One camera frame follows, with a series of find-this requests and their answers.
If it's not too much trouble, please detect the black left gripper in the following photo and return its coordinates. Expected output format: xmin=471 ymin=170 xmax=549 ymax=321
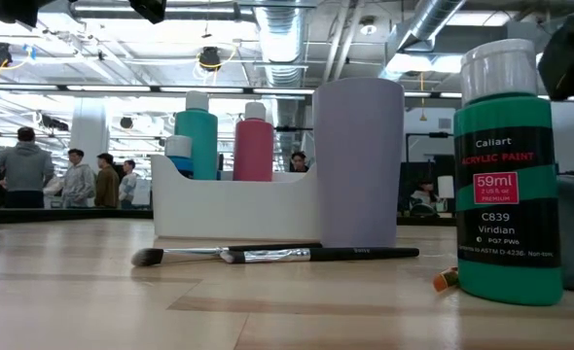
xmin=0 ymin=0 xmax=167 ymax=28

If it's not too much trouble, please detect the small blue paint bottle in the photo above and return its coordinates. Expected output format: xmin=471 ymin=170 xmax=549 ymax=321
xmin=164 ymin=134 xmax=195 ymax=179

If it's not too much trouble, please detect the large turquoise paint bottle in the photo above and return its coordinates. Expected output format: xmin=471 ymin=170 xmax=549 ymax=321
xmin=173 ymin=90 xmax=219 ymax=181

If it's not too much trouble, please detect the large red paint bottle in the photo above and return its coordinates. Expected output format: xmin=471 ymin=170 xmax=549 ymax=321
xmin=233 ymin=101 xmax=275 ymax=183

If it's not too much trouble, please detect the white plastic caddy bin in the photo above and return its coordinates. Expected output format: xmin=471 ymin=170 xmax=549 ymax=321
xmin=150 ymin=154 xmax=321 ymax=240

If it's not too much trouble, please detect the lavender plastic cup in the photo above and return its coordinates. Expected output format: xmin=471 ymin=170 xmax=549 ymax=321
xmin=312 ymin=77 xmax=406 ymax=248

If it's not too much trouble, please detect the black fluffy-tipped paint brush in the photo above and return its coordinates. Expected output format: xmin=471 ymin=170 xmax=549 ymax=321
xmin=130 ymin=241 xmax=324 ymax=267

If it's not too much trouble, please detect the black brush with orange end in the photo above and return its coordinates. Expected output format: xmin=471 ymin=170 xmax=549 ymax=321
xmin=432 ymin=265 xmax=461 ymax=294

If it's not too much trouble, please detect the small viridian green paint bottle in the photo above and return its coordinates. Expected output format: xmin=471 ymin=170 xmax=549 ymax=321
xmin=452 ymin=38 xmax=564 ymax=307

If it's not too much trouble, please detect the long ceiling light strip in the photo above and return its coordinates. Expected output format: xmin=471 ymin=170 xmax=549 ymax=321
xmin=0 ymin=83 xmax=317 ymax=95

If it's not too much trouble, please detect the person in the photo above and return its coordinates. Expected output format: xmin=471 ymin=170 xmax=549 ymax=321
xmin=289 ymin=151 xmax=310 ymax=174
xmin=56 ymin=148 xmax=97 ymax=209
xmin=118 ymin=158 xmax=141 ymax=209
xmin=94 ymin=152 xmax=122 ymax=209
xmin=0 ymin=125 xmax=55 ymax=209
xmin=410 ymin=178 xmax=440 ymax=217

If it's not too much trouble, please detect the white lampshade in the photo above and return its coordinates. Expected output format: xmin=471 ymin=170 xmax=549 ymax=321
xmin=436 ymin=174 xmax=456 ymax=200

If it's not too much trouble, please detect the wide ribbed silver duct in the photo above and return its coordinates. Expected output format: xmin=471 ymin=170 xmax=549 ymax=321
xmin=255 ymin=0 xmax=313 ymax=157

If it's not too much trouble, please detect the slanted silver duct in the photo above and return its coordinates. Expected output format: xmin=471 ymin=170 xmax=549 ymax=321
xmin=397 ymin=0 xmax=468 ymax=53

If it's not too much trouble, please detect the yellow hanging cord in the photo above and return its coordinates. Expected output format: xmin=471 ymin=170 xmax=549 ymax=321
xmin=416 ymin=71 xmax=428 ymax=123

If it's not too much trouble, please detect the black metal table frame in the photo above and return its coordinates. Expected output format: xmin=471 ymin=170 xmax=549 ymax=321
xmin=0 ymin=207 xmax=458 ymax=228

